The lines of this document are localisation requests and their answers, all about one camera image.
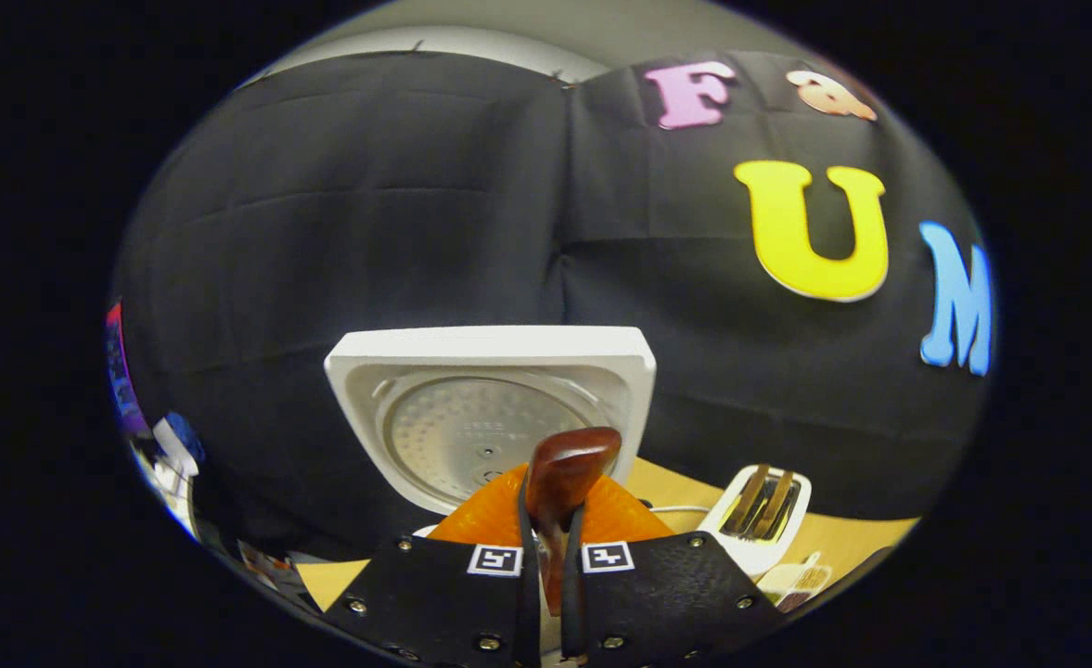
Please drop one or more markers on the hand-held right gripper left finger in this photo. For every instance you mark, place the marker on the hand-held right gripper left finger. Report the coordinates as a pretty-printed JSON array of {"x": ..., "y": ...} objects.
[{"x": 434, "y": 603}]

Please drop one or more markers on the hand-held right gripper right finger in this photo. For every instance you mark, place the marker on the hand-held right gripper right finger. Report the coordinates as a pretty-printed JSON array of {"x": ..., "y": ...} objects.
[{"x": 666, "y": 603}]

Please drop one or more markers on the brown wooden spoon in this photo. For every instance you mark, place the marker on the brown wooden spoon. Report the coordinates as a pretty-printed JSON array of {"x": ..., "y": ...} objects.
[{"x": 564, "y": 473}]

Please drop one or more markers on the white rice cooker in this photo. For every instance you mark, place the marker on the white rice cooker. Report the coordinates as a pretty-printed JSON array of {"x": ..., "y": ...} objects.
[{"x": 490, "y": 357}]

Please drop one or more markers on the white toaster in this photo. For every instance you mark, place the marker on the white toaster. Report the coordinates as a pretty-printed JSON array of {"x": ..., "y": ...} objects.
[{"x": 750, "y": 547}]

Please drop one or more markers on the toasted bread slice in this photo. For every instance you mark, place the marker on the toasted bread slice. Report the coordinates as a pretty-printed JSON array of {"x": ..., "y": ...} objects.
[
  {"x": 743, "y": 501},
  {"x": 776, "y": 506}
]

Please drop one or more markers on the white divided grain dish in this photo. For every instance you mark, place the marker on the white divided grain dish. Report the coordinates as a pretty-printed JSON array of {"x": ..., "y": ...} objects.
[{"x": 801, "y": 580}]

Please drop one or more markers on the white and blue object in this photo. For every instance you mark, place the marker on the white and blue object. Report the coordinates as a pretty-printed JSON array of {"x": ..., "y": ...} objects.
[{"x": 177, "y": 464}]

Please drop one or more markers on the black backdrop cloth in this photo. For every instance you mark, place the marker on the black backdrop cloth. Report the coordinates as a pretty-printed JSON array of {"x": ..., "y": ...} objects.
[{"x": 369, "y": 204}]

